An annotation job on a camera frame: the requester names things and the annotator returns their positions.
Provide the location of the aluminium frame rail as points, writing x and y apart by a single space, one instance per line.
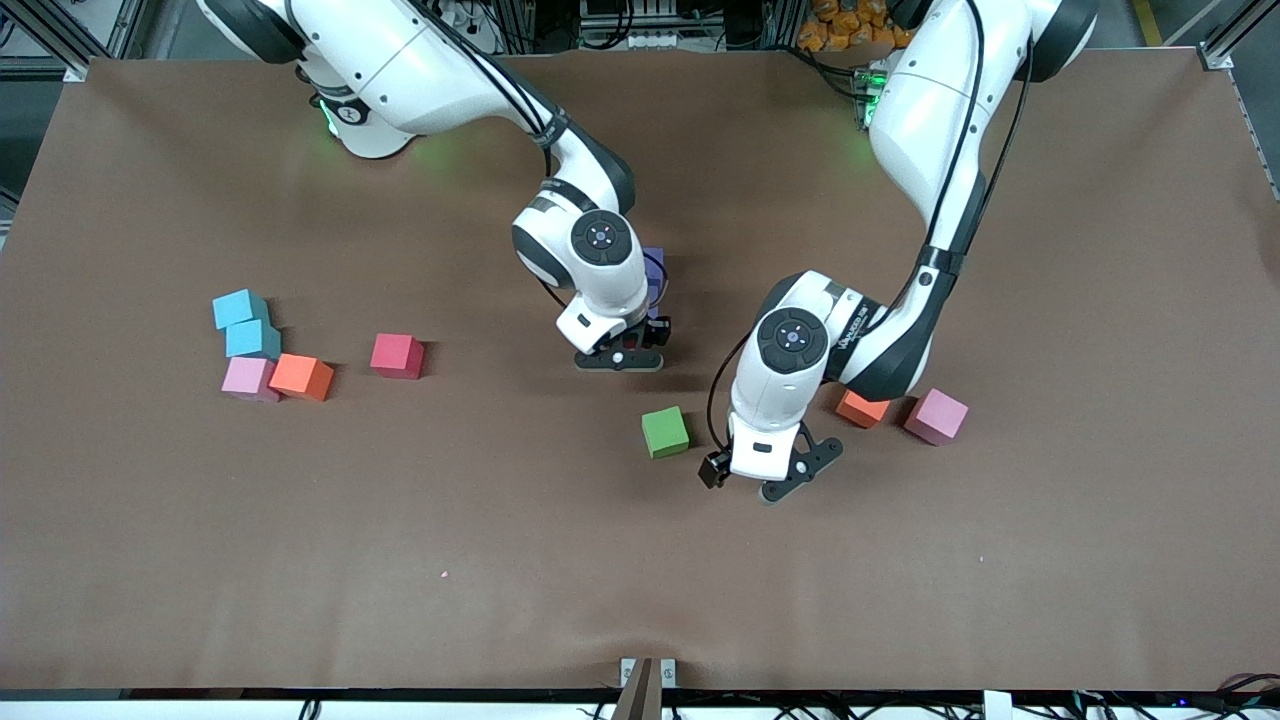
1215 55
45 38

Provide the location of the red foam cube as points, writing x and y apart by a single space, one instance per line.
397 355

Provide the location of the purple foam cube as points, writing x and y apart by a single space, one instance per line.
655 265
658 303

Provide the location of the silver metal bracket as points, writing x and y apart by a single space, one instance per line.
668 672

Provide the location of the brown table cover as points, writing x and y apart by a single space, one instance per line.
640 560

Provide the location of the pink foam cube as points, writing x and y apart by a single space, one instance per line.
936 416
248 378

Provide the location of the green foam cube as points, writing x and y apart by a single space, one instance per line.
665 432

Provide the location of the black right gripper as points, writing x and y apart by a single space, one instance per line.
657 331

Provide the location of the orange objects pile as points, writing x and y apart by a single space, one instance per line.
840 25

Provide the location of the white tag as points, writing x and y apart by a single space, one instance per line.
997 707

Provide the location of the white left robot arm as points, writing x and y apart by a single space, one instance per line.
930 110

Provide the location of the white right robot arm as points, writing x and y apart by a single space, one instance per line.
400 60

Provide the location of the orange foam cube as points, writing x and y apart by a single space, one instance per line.
860 410
301 377

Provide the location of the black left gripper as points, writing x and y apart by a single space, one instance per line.
714 469

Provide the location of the cyan foam cube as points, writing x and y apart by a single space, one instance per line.
240 308
252 340

